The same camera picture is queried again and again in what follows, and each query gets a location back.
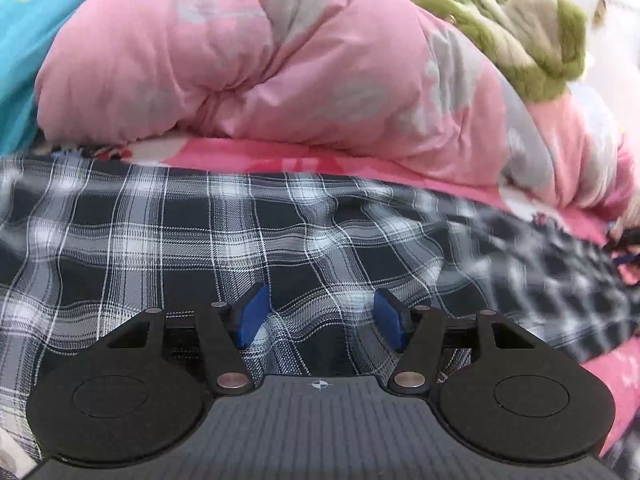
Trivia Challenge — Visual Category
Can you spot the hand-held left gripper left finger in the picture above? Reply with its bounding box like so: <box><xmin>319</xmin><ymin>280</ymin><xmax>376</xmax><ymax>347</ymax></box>
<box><xmin>102</xmin><ymin>284</ymin><xmax>269</xmax><ymax>398</ymax></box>

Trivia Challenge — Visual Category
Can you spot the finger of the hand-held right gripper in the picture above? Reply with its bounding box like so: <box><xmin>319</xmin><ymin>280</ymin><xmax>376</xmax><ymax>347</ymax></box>
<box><xmin>607</xmin><ymin>227</ymin><xmax>640</xmax><ymax>266</ymax></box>

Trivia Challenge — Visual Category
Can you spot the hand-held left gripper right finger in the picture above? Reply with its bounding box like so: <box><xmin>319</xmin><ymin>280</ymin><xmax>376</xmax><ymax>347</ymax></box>
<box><xmin>372</xmin><ymin>287</ymin><xmax>538</xmax><ymax>396</ymax></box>

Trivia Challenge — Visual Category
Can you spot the black white plaid shirt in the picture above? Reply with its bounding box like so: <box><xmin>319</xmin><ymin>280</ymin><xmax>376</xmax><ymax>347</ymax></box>
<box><xmin>0</xmin><ymin>157</ymin><xmax>640</xmax><ymax>461</ymax></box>

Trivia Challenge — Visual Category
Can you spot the pink floral fleece blanket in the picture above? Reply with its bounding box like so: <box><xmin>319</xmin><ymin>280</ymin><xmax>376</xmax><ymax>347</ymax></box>
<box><xmin>30</xmin><ymin>135</ymin><xmax>640</xmax><ymax>461</ymax></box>

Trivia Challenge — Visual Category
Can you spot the green cream fleece garment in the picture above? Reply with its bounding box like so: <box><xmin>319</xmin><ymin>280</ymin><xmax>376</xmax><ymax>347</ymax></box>
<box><xmin>385</xmin><ymin>0</ymin><xmax>588</xmax><ymax>103</ymax></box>

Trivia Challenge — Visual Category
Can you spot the pink grey floral duvet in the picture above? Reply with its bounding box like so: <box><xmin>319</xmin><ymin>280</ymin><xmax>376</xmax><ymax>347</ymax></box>
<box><xmin>35</xmin><ymin>0</ymin><xmax>636</xmax><ymax>221</ymax></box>

